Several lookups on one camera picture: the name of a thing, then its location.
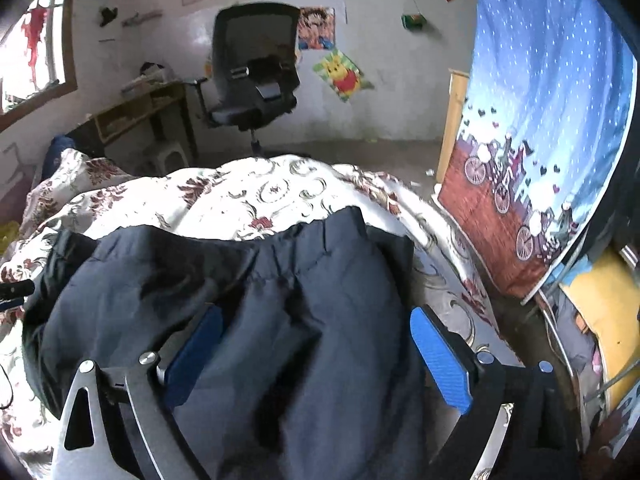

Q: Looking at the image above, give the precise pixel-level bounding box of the black office chair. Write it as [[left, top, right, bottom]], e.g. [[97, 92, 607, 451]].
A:
[[189, 2, 300, 158]]

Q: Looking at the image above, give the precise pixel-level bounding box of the green wall picture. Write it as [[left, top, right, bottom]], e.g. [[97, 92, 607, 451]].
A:
[[401, 13, 427, 32]]

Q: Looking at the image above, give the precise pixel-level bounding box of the blue pillow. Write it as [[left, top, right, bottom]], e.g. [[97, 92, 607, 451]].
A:
[[40, 136, 75, 181]]

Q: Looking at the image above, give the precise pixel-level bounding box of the yellow green cloth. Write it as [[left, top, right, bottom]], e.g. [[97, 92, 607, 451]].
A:
[[0, 220, 20, 255]]

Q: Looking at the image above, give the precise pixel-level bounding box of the colourful cartoon wall poster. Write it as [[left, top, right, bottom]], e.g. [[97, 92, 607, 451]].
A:
[[297, 6, 335, 50]]

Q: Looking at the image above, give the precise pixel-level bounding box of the floral white red quilt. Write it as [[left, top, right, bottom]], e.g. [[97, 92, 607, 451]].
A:
[[1, 150, 518, 479]]

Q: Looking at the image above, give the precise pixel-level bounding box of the light wooden board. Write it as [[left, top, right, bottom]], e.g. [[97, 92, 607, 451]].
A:
[[436, 70, 469, 183]]

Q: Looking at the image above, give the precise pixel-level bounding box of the small plastic stool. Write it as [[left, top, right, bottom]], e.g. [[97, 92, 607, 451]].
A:
[[146, 140, 189, 176]]

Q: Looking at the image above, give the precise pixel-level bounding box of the Winnie the Pooh sticker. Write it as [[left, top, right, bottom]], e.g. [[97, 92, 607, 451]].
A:
[[312, 49, 374, 102]]

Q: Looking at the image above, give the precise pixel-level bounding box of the wooden desk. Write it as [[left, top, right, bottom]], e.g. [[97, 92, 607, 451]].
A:
[[66, 81, 200, 159]]

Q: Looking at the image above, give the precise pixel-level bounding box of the window with wooden frame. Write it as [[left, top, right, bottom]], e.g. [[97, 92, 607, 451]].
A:
[[1, 0, 77, 130]]

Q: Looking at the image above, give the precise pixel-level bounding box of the blue cartoon wardrobe curtain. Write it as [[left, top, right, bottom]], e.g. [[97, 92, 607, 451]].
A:
[[438, 0, 638, 299]]

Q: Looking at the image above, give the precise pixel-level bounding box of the dark navy puffer jacket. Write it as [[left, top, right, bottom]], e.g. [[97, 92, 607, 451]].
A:
[[22, 207, 426, 479]]

